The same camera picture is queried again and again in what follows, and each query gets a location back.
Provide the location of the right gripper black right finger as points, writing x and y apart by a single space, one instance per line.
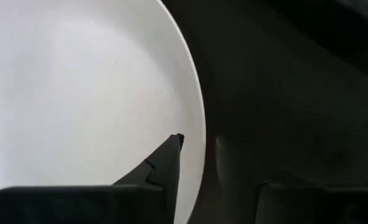
236 180

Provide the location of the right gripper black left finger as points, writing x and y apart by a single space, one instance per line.
165 168

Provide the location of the black plastic tray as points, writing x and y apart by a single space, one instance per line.
280 93

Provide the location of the white round plate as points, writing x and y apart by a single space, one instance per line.
78 93

